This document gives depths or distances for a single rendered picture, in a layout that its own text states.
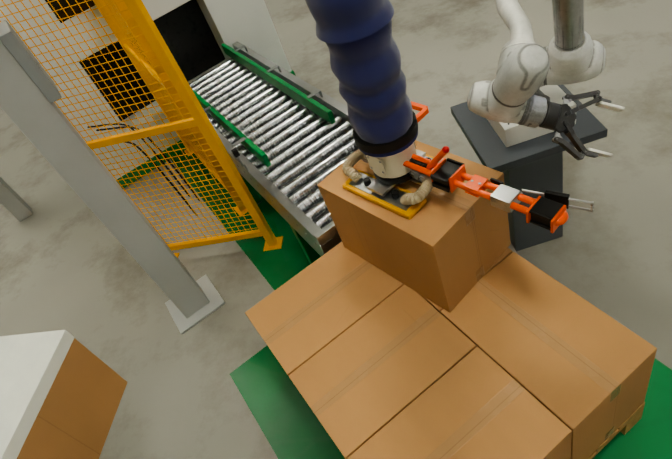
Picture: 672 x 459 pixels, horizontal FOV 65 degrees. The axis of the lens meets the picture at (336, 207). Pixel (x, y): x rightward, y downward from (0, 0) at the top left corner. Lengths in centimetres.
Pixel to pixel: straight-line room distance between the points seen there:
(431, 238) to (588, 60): 94
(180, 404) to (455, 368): 157
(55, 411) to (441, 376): 132
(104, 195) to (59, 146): 31
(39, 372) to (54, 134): 100
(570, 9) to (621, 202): 139
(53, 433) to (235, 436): 95
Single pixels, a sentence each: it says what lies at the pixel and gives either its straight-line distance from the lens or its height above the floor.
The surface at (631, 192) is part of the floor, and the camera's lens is 322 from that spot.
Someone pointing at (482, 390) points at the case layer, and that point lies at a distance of 192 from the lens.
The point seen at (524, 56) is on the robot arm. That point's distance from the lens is 139.
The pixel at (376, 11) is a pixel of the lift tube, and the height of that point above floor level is 164.
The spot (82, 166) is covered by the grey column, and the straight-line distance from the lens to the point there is 261.
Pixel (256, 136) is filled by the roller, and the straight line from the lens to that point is 334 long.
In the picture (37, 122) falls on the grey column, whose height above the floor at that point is 143.
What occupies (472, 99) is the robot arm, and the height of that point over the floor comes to 140.
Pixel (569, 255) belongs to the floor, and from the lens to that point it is 291.
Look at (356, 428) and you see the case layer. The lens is 195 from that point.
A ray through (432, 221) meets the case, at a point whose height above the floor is 94.
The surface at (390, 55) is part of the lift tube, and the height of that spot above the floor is 149.
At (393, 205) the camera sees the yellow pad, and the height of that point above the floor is 97.
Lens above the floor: 228
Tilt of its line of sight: 42 degrees down
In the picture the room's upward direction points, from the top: 23 degrees counter-clockwise
